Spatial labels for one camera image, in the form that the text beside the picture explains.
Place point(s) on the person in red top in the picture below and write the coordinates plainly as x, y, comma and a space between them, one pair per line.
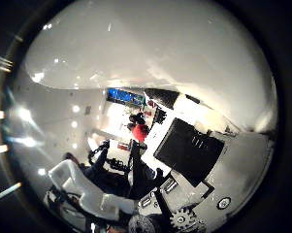
139, 131

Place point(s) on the blue screen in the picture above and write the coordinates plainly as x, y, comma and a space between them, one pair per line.
124, 97

